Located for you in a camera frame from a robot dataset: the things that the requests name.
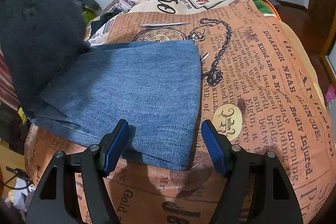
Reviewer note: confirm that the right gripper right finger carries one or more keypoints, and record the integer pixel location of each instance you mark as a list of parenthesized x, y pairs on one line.
[(273, 199)]

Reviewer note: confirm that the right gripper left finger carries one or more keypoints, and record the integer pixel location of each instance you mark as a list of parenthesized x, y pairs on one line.
[(55, 199)]

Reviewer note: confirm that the blue denim jeans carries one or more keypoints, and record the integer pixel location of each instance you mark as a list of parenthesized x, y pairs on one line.
[(154, 86)]

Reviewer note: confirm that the printed newspaper pattern blanket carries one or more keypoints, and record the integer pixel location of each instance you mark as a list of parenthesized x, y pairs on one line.
[(259, 89)]

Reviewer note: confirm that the dark navy folded garment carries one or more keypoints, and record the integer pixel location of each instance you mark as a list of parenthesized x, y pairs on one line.
[(96, 25)]

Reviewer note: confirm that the green bag with clutter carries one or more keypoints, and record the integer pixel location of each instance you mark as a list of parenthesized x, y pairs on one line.
[(90, 9)]

